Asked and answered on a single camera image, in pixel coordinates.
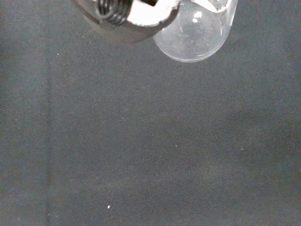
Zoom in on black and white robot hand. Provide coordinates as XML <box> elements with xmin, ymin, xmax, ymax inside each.
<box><xmin>73</xmin><ymin>0</ymin><xmax>181</xmax><ymax>45</ymax></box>

